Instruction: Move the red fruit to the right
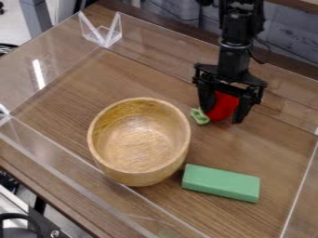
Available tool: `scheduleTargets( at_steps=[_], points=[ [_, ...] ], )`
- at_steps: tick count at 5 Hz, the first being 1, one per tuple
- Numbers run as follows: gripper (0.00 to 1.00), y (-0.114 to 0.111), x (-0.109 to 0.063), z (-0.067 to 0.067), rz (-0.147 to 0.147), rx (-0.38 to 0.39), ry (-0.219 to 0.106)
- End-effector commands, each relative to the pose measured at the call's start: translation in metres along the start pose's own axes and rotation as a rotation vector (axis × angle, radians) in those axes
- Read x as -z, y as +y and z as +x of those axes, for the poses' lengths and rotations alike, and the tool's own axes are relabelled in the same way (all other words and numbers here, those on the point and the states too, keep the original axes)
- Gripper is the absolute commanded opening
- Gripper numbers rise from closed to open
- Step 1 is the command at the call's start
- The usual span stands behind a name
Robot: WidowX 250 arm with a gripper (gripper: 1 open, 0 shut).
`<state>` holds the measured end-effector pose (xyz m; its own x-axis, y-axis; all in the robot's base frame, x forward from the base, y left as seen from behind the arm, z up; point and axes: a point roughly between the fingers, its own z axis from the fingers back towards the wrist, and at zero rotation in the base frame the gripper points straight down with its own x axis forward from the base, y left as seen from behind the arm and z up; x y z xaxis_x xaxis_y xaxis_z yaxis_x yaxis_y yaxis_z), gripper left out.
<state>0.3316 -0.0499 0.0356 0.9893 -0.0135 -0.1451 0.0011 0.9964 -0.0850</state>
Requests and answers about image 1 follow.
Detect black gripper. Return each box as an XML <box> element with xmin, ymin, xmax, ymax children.
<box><xmin>192</xmin><ymin>63</ymin><xmax>268</xmax><ymax>124</ymax></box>

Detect red plush strawberry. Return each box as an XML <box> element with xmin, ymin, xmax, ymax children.
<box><xmin>188</xmin><ymin>90</ymin><xmax>240</xmax><ymax>126</ymax></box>

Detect black metal bracket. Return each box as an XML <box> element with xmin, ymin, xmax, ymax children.
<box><xmin>26</xmin><ymin>207</ymin><xmax>70</xmax><ymax>238</ymax></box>

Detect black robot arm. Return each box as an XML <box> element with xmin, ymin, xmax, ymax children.
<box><xmin>189</xmin><ymin>0</ymin><xmax>268</xmax><ymax>126</ymax></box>

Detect green rectangular block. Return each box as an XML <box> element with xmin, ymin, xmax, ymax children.
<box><xmin>181</xmin><ymin>164</ymin><xmax>260</xmax><ymax>203</ymax></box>

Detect wooden bowl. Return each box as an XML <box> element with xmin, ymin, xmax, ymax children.
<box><xmin>87</xmin><ymin>97</ymin><xmax>191</xmax><ymax>187</ymax></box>

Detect black cable bottom left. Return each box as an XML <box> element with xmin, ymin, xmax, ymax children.
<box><xmin>0</xmin><ymin>213</ymin><xmax>42</xmax><ymax>238</ymax></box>

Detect clear acrylic tray enclosure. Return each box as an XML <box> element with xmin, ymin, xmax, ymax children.
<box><xmin>0</xmin><ymin>8</ymin><xmax>318</xmax><ymax>238</ymax></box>

